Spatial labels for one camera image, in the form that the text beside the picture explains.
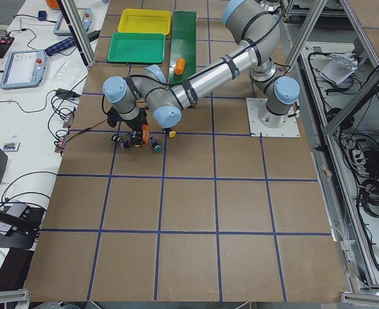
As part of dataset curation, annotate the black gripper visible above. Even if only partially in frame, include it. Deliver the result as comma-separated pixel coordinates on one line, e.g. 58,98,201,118
107,108,148,147

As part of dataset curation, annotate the orange cylinder with 4680 label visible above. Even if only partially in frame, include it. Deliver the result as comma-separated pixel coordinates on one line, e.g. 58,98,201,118
142,124,150,145

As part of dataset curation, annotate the green push button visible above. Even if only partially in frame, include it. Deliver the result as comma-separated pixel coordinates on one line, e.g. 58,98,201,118
149,136,163,153
111,134,129,149

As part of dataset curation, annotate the plain orange cylinder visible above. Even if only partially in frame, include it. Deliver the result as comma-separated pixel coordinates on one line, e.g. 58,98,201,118
174,58,186,75

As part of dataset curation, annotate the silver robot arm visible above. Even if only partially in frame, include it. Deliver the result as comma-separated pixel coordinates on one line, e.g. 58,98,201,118
102,1,300,147

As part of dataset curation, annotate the green plastic tray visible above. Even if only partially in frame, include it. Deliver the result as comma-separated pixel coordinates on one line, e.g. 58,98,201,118
107,32,166,64

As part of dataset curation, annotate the green conveyor belt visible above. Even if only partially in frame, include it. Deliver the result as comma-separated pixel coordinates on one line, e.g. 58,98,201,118
168,10,197,86

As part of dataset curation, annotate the black power adapter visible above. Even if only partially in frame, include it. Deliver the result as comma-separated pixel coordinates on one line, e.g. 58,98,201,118
88,30,100,42

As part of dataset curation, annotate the yellow plastic tray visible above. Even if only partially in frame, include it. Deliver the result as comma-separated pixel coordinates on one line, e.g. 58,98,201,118
117,8,172,35

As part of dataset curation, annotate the near teach pendant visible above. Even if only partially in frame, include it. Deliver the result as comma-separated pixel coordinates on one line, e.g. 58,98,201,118
0,50,47,90

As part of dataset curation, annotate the teach pendant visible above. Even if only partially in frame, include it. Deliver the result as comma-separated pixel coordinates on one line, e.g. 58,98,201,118
0,50,47,90
53,8,93,36

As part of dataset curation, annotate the far teach pendant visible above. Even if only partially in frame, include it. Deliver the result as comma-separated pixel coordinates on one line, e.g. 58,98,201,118
53,8,93,36

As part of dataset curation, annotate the crumpled white paper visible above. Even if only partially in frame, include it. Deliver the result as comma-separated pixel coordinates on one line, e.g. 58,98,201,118
320,51,358,86

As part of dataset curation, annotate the red black power cable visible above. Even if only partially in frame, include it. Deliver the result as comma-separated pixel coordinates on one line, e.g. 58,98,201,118
60,117,113,145

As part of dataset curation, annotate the aluminium frame post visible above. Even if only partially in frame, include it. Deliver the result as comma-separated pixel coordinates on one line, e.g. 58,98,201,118
57,0,96,68

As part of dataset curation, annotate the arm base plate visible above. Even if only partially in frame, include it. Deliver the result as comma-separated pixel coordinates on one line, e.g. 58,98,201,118
246,98,300,138

